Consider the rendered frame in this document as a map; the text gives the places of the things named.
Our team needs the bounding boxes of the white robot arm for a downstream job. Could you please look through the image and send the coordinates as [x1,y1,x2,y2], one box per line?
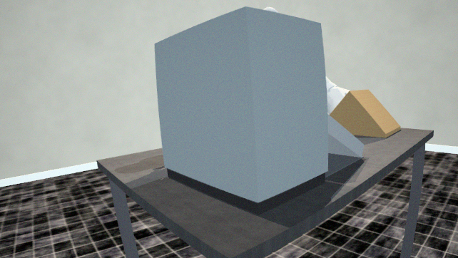
[264,7,349,113]

